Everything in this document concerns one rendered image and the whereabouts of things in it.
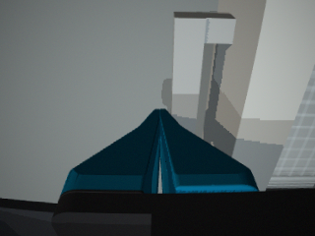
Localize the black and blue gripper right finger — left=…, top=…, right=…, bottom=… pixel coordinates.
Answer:
left=159, top=109, right=259, bottom=193

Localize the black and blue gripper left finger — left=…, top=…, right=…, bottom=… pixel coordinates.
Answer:
left=60, top=109, right=160, bottom=196

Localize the grey drawer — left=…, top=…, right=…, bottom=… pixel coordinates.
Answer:
left=170, top=0, right=315, bottom=191

